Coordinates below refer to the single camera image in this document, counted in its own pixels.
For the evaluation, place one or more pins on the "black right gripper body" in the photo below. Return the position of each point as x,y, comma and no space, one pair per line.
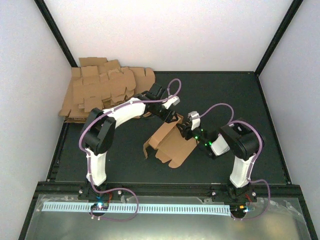
189,136

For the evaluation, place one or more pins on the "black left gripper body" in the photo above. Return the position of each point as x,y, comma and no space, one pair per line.
166,118

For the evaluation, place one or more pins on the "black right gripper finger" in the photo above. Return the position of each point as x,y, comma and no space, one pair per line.
186,124
182,130

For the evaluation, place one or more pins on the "brown cardboard box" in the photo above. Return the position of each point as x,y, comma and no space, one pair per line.
170,146

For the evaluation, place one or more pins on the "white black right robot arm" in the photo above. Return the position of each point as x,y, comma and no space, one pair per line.
238,137

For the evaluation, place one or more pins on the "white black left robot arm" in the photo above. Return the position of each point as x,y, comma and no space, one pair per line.
97,134

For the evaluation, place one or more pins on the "stack of flat cardboard blanks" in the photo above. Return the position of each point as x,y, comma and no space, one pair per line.
101,83

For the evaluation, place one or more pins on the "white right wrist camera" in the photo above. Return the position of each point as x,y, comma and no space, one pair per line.
194,119

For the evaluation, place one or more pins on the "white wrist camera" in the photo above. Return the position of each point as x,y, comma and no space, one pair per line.
194,119
171,102

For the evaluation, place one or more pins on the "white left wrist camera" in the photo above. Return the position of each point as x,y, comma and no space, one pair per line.
171,102

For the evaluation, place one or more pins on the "white slotted cable duct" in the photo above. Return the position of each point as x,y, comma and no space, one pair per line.
141,208

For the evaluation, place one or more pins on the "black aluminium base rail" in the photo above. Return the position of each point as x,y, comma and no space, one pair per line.
217,192

